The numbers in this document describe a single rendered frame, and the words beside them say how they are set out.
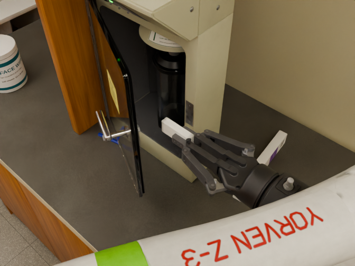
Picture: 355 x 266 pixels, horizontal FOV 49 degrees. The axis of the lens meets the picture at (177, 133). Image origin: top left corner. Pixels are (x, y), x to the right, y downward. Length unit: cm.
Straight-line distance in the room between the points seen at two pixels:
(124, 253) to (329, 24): 86
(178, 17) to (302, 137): 69
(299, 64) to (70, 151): 72
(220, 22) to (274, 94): 57
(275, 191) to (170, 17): 32
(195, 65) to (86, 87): 44
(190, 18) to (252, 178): 29
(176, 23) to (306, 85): 64
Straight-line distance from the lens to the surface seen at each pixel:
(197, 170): 67
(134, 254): 40
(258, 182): 64
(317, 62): 117
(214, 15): 75
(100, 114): 88
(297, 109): 129
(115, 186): 108
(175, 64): 93
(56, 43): 101
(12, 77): 140
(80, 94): 113
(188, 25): 70
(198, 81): 81
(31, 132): 127
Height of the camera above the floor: 182
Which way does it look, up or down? 48 degrees down
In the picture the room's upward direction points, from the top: straight up
